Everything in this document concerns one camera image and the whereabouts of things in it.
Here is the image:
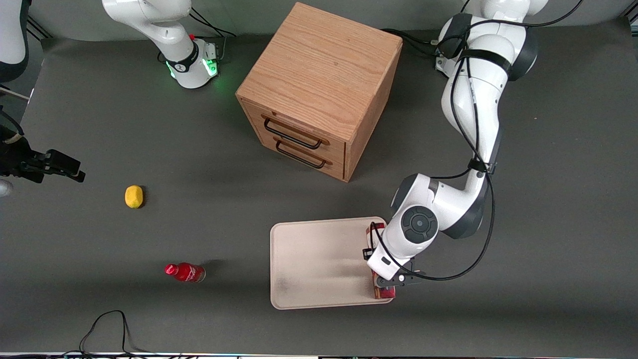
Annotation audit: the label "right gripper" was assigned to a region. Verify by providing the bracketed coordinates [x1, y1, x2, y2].
[0, 127, 86, 184]

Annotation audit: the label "red cookie box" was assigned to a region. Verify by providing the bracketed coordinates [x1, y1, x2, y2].
[365, 222, 397, 301]

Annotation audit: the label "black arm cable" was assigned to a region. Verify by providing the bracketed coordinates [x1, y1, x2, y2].
[371, 0, 585, 282]
[0, 107, 25, 146]

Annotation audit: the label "yellow lemon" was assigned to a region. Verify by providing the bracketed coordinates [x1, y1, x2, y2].
[124, 185, 144, 209]

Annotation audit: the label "black left base cables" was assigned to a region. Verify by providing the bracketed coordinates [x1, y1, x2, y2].
[381, 27, 445, 58]

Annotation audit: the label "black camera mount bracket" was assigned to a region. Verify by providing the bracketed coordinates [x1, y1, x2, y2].
[376, 271, 422, 291]

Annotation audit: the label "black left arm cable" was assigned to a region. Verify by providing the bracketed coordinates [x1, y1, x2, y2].
[371, 0, 585, 282]

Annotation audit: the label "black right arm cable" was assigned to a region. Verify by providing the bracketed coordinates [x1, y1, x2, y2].
[0, 107, 25, 146]

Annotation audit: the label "dark grey table mat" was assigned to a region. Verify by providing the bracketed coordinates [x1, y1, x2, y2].
[0, 20, 638, 356]

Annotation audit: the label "beige plastic tray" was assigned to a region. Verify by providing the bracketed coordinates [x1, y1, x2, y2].
[270, 216, 396, 310]

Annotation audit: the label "short black drawer handle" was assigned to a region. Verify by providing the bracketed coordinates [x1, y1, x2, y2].
[274, 137, 333, 169]

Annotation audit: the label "black right base cables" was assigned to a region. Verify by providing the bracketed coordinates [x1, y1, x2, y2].
[188, 7, 238, 65]

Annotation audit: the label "oak wooden drawer cabinet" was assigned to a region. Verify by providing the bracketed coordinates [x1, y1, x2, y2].
[235, 1, 403, 183]

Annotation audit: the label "black base cables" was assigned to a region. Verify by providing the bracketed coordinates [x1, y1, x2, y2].
[188, 7, 238, 65]
[381, 27, 445, 58]

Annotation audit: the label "red plastic bottle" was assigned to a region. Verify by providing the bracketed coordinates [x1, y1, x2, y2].
[164, 262, 206, 283]

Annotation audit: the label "long black drawer handle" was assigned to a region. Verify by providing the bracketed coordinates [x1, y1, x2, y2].
[261, 115, 330, 150]

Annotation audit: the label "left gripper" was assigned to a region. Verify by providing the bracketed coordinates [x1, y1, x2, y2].
[362, 247, 407, 281]

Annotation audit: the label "thin black looped cable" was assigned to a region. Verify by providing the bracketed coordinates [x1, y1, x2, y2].
[79, 310, 150, 357]

